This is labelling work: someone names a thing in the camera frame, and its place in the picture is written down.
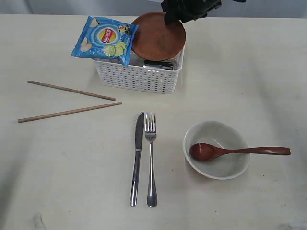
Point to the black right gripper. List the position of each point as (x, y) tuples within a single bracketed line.
[(187, 10)]

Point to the brown wooden plate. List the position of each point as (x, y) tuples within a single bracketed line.
[(155, 40)]

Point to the dark foil packet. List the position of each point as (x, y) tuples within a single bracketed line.
[(158, 65)]

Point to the blue chips bag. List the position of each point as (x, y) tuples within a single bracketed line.
[(104, 38)]

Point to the white perforated plastic basket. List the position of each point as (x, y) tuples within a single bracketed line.
[(137, 76)]

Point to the silver metal fork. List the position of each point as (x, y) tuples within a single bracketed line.
[(150, 135)]

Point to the silver table knife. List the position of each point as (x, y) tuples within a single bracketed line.
[(138, 149)]

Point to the brown wooden spoon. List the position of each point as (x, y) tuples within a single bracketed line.
[(207, 152)]

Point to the wooden chopstick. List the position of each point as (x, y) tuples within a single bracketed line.
[(28, 119), (71, 90)]

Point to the white floral ceramic bowl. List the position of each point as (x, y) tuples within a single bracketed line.
[(220, 135)]

